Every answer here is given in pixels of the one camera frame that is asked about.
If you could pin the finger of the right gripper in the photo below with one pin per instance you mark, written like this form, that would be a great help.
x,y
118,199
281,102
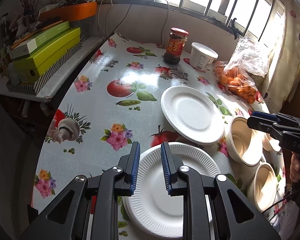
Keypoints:
x,y
267,116
267,126

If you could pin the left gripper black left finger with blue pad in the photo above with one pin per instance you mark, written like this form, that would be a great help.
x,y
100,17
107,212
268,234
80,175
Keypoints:
x,y
88,206

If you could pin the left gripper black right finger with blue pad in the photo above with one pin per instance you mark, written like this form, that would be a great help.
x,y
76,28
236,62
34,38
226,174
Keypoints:
x,y
213,206

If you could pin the large beige paper bowl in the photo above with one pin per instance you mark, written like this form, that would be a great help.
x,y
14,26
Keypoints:
x,y
244,145

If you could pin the large white paper plate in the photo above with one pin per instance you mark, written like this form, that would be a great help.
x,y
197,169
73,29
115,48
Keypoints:
x,y
150,207

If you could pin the person's right hand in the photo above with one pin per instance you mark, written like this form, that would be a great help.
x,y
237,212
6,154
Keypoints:
x,y
295,168

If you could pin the cream patterned curtain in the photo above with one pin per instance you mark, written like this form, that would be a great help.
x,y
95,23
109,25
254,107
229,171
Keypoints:
x,y
281,82

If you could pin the plastic bag of oranges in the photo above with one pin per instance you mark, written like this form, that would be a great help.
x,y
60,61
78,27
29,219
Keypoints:
x,y
249,58

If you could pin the white plastic tub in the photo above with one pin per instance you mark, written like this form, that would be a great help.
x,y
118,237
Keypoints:
x,y
201,56

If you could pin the red label sauce jar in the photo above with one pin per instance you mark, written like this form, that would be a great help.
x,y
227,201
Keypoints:
x,y
176,43

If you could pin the striped black white box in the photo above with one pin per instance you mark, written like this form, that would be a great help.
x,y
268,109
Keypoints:
x,y
34,89

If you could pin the floral vegetable print tablecloth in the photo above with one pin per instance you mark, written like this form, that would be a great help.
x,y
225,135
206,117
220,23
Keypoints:
x,y
116,100

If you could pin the white side shelf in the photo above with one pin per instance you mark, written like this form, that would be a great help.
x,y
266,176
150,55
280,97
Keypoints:
x,y
57,80

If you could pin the yellow green flat box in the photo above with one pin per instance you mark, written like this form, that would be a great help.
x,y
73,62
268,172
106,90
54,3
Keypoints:
x,y
31,68

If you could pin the white green long box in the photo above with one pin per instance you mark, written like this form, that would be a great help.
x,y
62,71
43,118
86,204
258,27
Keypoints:
x,y
36,39

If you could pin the orange plastic tray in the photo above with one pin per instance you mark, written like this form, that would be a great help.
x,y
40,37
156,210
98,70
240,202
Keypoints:
x,y
70,13

